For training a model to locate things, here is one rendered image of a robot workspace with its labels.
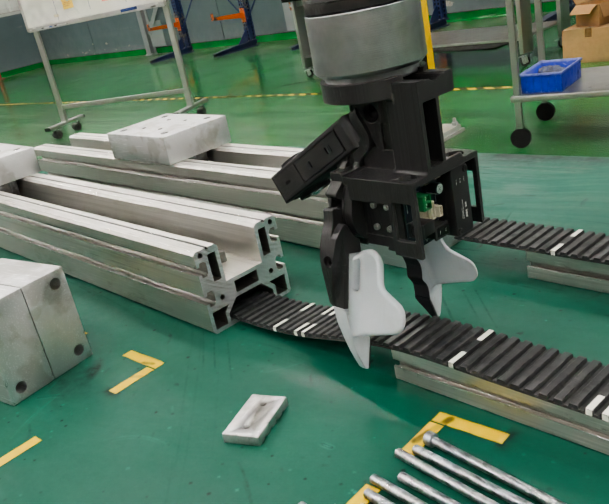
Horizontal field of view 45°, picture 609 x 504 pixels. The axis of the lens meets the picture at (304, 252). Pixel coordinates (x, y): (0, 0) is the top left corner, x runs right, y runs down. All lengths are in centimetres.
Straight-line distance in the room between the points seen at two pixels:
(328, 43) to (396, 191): 10
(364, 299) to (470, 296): 18
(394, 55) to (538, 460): 26
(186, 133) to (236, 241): 33
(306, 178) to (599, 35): 523
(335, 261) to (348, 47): 15
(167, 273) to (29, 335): 14
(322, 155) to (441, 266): 13
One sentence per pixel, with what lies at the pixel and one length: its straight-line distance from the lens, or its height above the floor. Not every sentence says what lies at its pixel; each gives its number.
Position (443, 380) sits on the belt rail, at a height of 79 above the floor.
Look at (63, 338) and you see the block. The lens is 71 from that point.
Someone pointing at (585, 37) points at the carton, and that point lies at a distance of 576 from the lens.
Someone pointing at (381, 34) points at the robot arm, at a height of 104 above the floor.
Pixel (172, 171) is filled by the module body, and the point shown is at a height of 85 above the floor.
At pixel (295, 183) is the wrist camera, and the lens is 56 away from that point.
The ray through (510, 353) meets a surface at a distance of 52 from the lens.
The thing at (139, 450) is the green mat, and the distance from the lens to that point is 57.
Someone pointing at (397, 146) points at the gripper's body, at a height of 97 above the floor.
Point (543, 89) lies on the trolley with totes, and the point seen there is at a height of 28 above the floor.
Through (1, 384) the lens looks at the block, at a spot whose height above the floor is 80.
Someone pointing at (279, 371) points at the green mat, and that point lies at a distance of 61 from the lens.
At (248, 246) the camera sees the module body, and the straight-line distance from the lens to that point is 72.
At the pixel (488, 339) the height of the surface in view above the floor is 81.
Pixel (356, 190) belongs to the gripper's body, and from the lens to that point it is 49.
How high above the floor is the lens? 109
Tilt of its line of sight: 22 degrees down
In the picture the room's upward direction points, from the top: 12 degrees counter-clockwise
